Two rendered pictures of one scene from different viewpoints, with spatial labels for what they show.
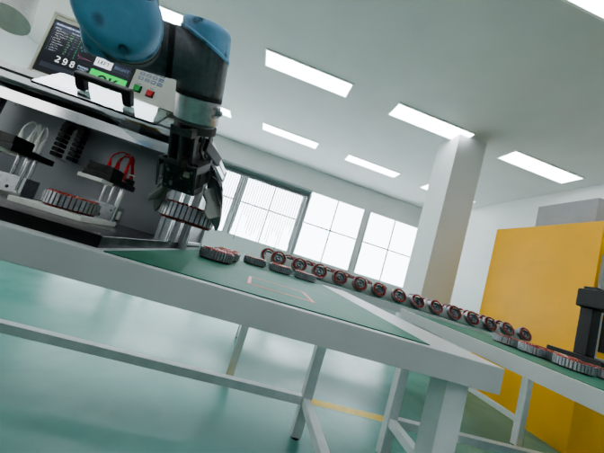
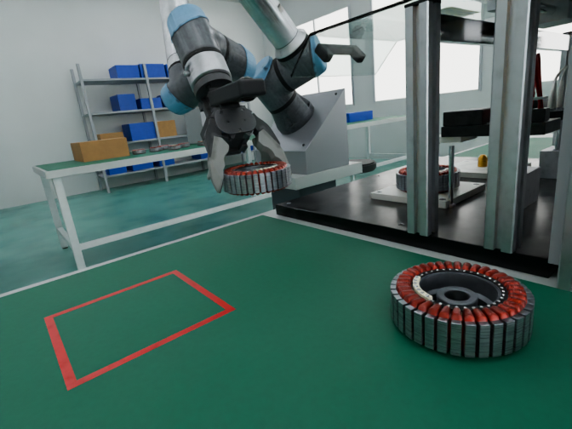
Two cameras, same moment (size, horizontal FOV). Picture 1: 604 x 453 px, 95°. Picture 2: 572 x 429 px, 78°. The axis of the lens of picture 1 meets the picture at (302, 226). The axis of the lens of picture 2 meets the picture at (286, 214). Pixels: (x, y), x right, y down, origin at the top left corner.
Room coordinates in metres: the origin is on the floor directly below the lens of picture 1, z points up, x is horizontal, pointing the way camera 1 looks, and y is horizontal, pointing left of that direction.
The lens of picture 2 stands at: (1.10, -0.02, 0.94)
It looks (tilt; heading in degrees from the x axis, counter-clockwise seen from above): 16 degrees down; 149
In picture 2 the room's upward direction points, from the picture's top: 6 degrees counter-clockwise
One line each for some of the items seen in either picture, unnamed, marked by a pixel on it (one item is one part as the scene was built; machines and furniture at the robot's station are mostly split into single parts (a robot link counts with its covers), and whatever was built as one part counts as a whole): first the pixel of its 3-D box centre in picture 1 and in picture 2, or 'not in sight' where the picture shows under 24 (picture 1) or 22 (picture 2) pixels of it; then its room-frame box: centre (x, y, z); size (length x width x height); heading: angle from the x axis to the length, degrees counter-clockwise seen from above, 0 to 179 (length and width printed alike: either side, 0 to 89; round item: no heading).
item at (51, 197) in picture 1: (72, 202); (426, 178); (0.68, 0.55, 0.80); 0.11 x 0.11 x 0.04
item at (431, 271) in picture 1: (437, 245); not in sight; (4.03, -2.00, 1.65); 0.50 x 0.45 x 3.30; 7
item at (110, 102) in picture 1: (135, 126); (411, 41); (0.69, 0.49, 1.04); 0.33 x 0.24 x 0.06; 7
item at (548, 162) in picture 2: (15, 184); (559, 161); (0.79, 0.81, 0.80); 0.07 x 0.05 x 0.06; 97
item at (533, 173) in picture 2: (104, 212); (512, 186); (0.82, 0.57, 0.80); 0.07 x 0.05 x 0.06; 97
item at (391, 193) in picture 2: (68, 212); (426, 191); (0.68, 0.55, 0.78); 0.15 x 0.15 x 0.01; 7
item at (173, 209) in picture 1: (188, 215); (256, 177); (0.59, 0.24, 0.85); 0.11 x 0.11 x 0.04
